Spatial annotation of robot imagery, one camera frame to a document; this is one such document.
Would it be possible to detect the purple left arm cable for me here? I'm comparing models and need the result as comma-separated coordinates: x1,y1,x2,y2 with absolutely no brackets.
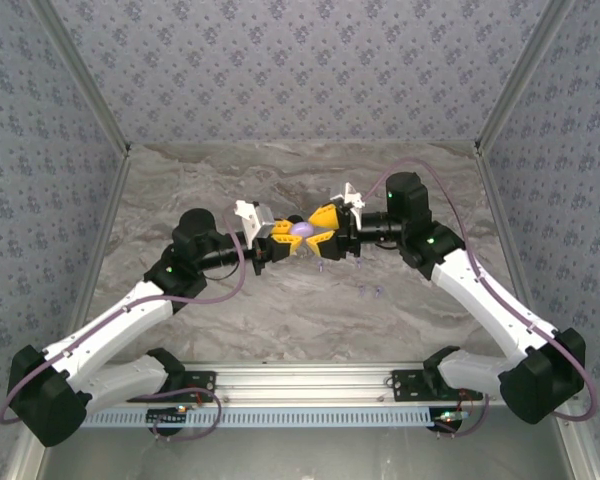
0,207,247,444

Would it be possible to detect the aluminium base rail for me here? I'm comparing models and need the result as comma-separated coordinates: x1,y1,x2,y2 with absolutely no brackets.
124,363,580,407

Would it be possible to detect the aluminium corner post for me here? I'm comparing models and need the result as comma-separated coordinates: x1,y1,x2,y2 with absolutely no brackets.
29,0,132,159
472,0,580,157

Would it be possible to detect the white slotted cable duct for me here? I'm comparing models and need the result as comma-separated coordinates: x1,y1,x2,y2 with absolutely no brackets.
82,407,464,430

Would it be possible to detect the aluminium table edge rail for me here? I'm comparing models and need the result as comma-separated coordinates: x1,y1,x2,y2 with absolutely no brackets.
127,139,481,149

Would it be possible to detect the small circuit board with LED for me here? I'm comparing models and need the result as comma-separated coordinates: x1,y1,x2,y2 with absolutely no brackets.
146,405,190,422
432,408,470,424

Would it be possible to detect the aluminium lower frame post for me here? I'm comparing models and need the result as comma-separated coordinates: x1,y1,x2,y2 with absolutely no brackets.
4,439,51,480
552,403,600,480

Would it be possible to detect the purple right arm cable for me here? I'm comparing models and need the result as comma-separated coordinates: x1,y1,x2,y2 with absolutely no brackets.
362,157,599,440

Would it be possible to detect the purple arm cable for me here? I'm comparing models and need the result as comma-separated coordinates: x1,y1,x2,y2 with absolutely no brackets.
362,157,599,440
0,207,247,444

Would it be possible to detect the aluminium side rail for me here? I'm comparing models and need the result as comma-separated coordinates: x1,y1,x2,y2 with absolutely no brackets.
475,148,552,365
57,149,134,369

